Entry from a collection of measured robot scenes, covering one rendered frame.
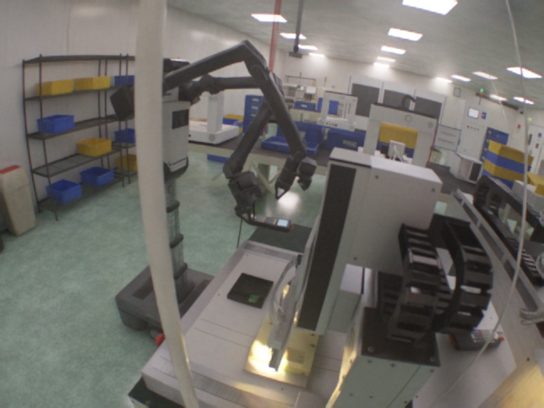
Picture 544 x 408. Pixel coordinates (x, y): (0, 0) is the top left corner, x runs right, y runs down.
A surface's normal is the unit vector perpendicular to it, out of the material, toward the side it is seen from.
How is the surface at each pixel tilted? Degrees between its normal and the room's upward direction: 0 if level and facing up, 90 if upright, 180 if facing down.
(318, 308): 90
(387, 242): 90
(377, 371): 90
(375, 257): 90
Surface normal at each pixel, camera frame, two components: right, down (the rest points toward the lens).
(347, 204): -0.29, 0.37
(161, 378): 0.11, -0.91
